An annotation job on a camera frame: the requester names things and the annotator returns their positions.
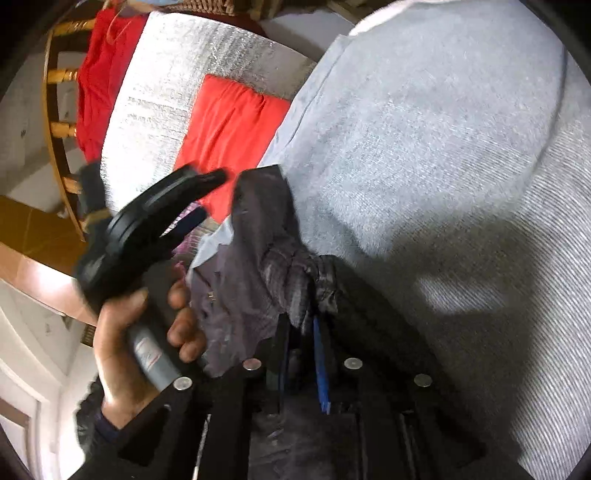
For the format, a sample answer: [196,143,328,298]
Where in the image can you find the dark grey garment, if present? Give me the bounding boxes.
[187,164,343,378]

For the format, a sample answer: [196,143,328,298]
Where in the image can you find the wooden chair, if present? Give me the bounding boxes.
[43,4,112,241]

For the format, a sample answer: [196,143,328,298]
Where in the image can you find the light grey sweatshirt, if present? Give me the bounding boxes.
[187,0,591,480]

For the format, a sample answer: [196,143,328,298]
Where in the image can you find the red cloth on chair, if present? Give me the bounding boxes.
[75,7,151,161]

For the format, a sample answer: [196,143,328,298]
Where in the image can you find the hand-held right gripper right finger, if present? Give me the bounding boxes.
[312,261,489,480]

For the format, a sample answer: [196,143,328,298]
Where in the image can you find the white door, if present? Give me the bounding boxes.
[0,277,95,480]

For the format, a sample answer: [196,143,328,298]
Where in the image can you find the silver textured blanket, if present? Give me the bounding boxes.
[99,9,324,214]

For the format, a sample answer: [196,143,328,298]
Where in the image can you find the black fluffy cloth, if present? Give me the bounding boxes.
[76,161,109,224]

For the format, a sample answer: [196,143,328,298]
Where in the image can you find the person's left forearm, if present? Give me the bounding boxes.
[75,376,137,464]

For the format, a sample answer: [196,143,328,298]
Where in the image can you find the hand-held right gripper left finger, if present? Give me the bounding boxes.
[115,320,291,464]

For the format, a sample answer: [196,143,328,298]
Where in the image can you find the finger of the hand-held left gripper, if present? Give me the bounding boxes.
[131,165,228,220]
[157,205,209,254]

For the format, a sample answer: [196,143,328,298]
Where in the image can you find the person's left hand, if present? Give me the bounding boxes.
[93,276,207,431]

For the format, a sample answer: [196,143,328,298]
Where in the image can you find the folded red cloth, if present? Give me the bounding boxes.
[174,74,293,223]

